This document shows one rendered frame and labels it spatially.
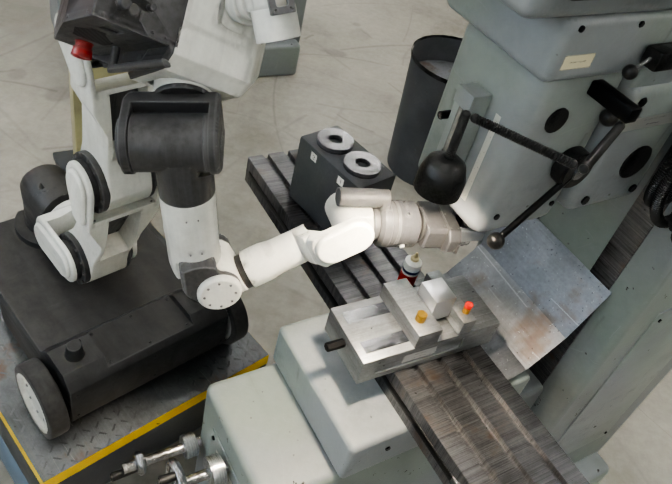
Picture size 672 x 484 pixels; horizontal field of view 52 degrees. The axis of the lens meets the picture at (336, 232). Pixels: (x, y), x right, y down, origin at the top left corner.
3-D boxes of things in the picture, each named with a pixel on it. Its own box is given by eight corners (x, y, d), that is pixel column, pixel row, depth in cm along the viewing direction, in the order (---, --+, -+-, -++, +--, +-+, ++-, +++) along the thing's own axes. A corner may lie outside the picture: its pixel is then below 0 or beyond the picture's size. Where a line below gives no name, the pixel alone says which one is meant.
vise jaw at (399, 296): (414, 349, 139) (419, 336, 137) (378, 295, 148) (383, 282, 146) (438, 341, 142) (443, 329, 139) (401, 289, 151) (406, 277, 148)
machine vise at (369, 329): (355, 385, 139) (368, 351, 131) (323, 328, 147) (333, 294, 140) (490, 342, 155) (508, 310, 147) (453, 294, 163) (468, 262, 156)
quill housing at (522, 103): (473, 243, 117) (550, 78, 96) (407, 169, 129) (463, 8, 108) (552, 221, 126) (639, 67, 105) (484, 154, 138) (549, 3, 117)
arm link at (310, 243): (380, 245, 123) (311, 276, 123) (366, 218, 130) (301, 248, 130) (368, 217, 119) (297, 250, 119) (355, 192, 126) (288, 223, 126)
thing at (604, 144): (584, 178, 89) (589, 169, 88) (574, 172, 90) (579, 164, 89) (623, 130, 101) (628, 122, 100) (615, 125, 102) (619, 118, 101)
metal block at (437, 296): (428, 321, 144) (436, 303, 140) (413, 301, 148) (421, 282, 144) (448, 316, 146) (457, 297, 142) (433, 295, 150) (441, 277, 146)
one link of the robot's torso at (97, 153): (66, 195, 158) (43, -4, 130) (135, 173, 169) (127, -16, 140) (99, 231, 151) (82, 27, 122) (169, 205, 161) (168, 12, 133)
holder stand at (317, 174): (341, 248, 167) (360, 184, 154) (287, 195, 178) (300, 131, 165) (377, 232, 174) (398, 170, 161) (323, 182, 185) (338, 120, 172)
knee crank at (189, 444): (114, 491, 158) (113, 478, 154) (106, 469, 162) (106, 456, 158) (204, 457, 169) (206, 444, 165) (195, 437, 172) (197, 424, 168)
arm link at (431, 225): (468, 230, 124) (406, 228, 120) (450, 267, 130) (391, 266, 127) (446, 185, 133) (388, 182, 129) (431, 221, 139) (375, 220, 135)
